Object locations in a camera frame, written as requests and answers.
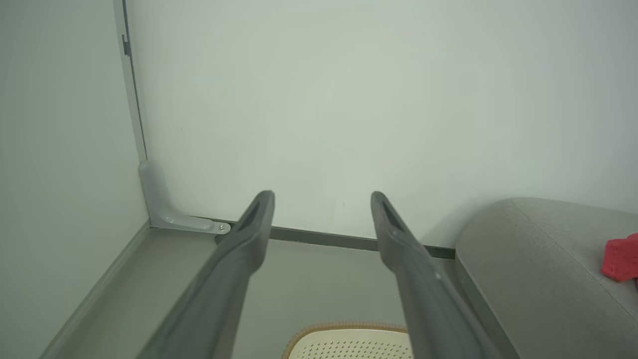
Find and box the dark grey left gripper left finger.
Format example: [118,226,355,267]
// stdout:
[137,190,276,359]

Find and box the grey skirting board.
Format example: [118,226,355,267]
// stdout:
[40,222,150,359]

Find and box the grey metal wall profile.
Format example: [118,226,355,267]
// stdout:
[112,0,149,163]

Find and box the dark baseboard strip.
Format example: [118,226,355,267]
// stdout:
[214,222,457,260]

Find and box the grey fabric cushion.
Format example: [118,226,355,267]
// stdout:
[455,197,638,359]

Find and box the red and white garment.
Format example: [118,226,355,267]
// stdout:
[601,233,638,287]

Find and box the cream perforated laundry basket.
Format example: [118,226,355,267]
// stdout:
[282,322,414,359]

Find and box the grey metal corner bracket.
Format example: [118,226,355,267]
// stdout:
[139,160,231,235]

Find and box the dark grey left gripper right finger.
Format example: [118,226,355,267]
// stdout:
[370,191,501,359]

